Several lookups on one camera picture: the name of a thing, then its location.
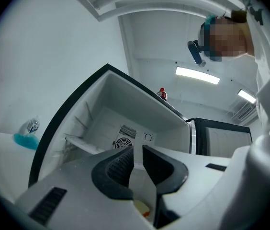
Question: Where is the ceiling air vent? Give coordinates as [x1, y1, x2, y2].
[230, 104, 258, 122]

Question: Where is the yellow sandwich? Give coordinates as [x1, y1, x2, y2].
[133, 198, 151, 218]

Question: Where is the short ceiling light panel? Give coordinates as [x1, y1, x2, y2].
[237, 89, 257, 104]

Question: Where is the white standing desk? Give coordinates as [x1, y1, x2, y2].
[0, 127, 40, 201]

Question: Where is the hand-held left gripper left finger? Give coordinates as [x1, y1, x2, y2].
[15, 145, 155, 230]

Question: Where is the white wire rack shelf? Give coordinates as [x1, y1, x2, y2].
[64, 133, 107, 155]

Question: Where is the teal head strap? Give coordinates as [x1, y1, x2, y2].
[204, 14, 216, 27]

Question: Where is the long ceiling light panel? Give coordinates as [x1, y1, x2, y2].
[175, 66, 221, 85]

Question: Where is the person's head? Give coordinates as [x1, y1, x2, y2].
[198, 10, 255, 62]

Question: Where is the bottle of blue liquid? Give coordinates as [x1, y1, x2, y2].
[13, 115, 41, 150]

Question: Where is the white mini fridge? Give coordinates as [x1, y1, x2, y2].
[28, 63, 197, 189]

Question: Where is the head-worn camera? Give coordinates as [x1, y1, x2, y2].
[187, 39, 206, 66]

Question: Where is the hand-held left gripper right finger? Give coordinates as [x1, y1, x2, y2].
[142, 144, 231, 230]

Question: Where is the person's white printed shirt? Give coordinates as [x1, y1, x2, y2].
[244, 0, 270, 98]

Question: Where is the red-capped dark bottle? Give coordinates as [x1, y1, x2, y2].
[156, 87, 169, 103]

